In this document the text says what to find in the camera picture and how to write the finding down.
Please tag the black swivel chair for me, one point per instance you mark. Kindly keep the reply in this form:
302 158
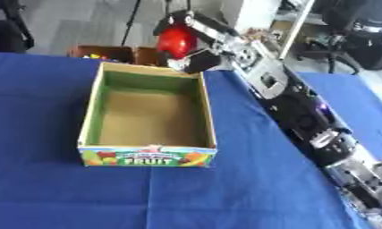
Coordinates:
350 32

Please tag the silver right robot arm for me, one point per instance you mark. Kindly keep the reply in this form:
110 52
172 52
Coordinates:
293 107

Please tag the white shelf frame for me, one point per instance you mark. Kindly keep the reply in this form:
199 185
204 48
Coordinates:
295 27

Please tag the black office chair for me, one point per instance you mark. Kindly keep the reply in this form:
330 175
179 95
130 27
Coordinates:
8 25

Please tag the brown wooden crate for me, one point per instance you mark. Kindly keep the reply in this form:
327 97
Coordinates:
115 54

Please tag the cardboard box with green inside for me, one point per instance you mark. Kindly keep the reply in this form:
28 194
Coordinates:
147 119

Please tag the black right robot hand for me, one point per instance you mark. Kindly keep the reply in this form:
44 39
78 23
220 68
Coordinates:
204 59

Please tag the red toy apple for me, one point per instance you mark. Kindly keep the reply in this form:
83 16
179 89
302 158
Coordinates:
175 41

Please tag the black tripod leg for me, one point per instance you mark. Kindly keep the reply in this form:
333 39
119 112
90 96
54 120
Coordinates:
130 22

